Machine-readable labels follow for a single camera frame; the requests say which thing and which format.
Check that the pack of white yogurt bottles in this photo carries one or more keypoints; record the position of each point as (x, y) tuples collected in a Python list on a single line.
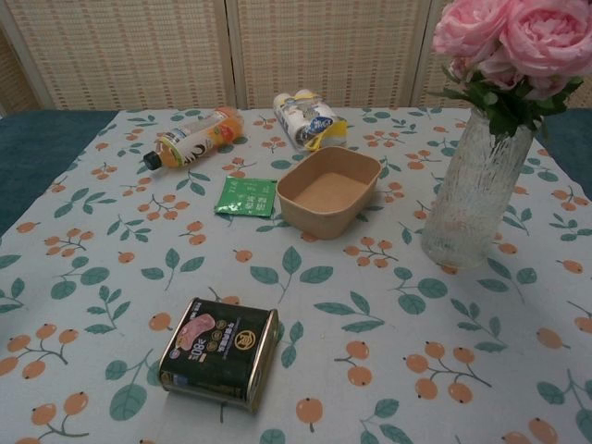
[(307, 118)]

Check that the black luncheon meat can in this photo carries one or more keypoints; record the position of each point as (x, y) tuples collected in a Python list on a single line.
[(219, 356)]

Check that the floral printed tablecloth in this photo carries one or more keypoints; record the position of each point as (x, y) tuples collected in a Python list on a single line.
[(296, 287)]

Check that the orange juice bottle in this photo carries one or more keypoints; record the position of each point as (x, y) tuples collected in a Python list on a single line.
[(199, 139)]

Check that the green tea sachet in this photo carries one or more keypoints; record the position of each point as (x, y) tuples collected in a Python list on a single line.
[(246, 196)]

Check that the brown paper food box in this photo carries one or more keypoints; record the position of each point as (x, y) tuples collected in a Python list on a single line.
[(329, 192)]

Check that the clear glass cup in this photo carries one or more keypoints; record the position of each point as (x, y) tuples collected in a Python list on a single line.
[(476, 199)]

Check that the pink flower bouquet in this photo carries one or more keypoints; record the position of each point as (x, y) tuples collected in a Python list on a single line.
[(513, 55)]

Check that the woven folding screen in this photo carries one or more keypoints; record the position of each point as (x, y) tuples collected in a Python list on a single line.
[(259, 51)]

